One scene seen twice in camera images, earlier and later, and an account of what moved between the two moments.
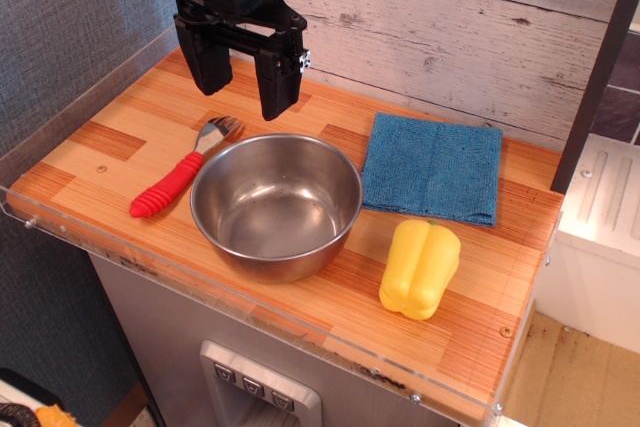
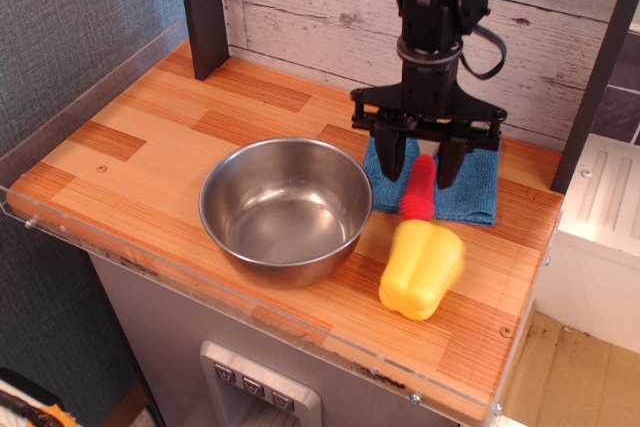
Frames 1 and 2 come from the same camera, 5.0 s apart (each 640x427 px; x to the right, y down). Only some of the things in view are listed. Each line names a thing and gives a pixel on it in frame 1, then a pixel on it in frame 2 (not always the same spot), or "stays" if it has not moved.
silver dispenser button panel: [242, 393] stays
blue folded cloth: [444, 168] stays
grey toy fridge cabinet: [209, 369] stays
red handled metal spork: [213, 132] to [418, 200]
